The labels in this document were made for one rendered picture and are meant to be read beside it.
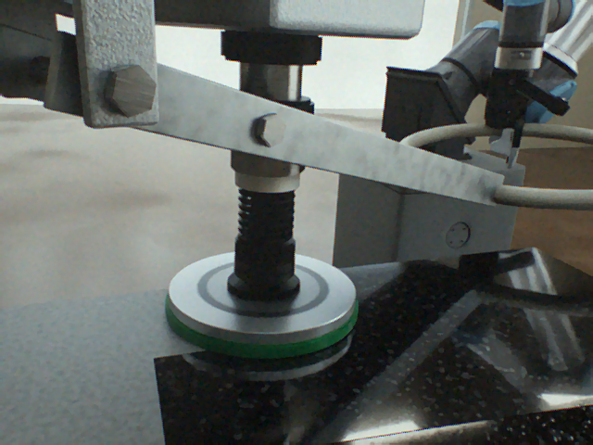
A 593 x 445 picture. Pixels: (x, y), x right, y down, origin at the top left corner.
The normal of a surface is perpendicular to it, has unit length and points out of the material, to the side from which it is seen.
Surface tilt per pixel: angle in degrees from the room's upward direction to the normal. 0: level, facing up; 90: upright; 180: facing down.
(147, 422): 0
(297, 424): 0
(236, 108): 90
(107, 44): 90
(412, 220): 90
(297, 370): 0
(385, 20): 90
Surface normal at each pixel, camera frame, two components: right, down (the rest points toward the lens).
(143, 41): 0.70, 0.27
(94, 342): 0.05, -0.94
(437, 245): 0.35, 0.32
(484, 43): -0.22, -0.34
